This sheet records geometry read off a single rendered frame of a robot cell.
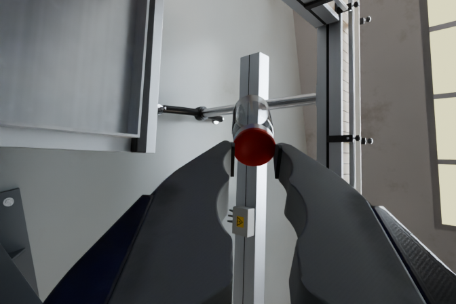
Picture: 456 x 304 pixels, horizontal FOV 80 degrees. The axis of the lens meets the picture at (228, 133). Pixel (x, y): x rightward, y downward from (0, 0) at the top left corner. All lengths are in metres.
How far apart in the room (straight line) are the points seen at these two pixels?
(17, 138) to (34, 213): 0.94
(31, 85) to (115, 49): 0.13
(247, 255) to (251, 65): 0.88
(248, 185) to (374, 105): 1.60
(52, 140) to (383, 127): 2.43
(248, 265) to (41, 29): 1.17
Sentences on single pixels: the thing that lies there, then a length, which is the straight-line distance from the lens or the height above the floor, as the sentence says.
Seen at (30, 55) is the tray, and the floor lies 0.88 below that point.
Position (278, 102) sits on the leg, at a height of 0.65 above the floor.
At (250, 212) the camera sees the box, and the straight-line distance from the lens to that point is 1.25.
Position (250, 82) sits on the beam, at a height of 0.50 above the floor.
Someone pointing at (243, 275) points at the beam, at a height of 0.49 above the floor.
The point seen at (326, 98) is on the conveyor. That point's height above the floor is 0.88.
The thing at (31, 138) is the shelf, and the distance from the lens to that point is 0.43.
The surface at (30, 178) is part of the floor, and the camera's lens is 1.33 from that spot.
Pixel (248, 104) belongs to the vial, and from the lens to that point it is 0.15.
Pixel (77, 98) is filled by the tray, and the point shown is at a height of 0.88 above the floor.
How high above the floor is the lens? 1.30
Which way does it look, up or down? 43 degrees down
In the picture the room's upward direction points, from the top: 87 degrees clockwise
